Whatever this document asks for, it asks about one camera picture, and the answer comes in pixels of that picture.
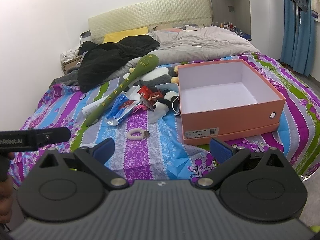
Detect blue face mask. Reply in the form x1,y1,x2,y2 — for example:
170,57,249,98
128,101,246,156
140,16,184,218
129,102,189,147
153,83,181,115

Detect white tube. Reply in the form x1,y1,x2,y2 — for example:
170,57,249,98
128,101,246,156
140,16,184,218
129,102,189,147
81,96,116,118

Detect red snack wrapper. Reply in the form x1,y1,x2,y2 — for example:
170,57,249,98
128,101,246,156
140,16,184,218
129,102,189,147
138,86,164,111

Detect white hair scrunchie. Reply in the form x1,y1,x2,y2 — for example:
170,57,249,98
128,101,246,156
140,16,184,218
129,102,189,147
126,128,150,141

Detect bottles on shelf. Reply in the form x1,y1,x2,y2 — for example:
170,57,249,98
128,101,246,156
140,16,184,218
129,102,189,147
220,22,235,31

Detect blue curtain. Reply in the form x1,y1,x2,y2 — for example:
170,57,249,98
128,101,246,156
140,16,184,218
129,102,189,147
280,0,315,76

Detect cream padded headboard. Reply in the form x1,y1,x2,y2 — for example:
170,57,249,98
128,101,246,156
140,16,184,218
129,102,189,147
88,0,213,44

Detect grey duvet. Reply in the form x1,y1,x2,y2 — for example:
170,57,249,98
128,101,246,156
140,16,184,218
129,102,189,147
117,25,261,81

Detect colourful striped bedsheet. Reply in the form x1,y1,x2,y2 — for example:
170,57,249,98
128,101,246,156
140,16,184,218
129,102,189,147
23,53,319,181

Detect person's left hand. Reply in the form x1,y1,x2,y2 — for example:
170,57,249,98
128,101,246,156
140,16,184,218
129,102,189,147
0,152,16,221

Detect blue plastic snack bag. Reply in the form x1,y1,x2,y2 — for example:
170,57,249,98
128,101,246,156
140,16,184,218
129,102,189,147
106,94,140,126

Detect grey penguin plush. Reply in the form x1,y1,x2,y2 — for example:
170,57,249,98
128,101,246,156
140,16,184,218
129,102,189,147
125,67,179,91

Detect black clothing pile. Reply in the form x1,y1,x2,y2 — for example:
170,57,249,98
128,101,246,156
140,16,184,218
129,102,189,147
78,34,159,93

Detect green plush stick toy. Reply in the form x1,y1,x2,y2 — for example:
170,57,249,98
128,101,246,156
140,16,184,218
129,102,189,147
85,54,159,127

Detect small panda plush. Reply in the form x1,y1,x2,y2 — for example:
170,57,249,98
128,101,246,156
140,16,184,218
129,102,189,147
154,90,180,113

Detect yellow pillow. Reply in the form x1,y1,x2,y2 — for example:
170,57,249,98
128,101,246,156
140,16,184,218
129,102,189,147
103,27,148,43

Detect orange cardboard box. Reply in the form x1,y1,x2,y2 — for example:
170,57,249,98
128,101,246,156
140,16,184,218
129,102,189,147
177,60,285,146

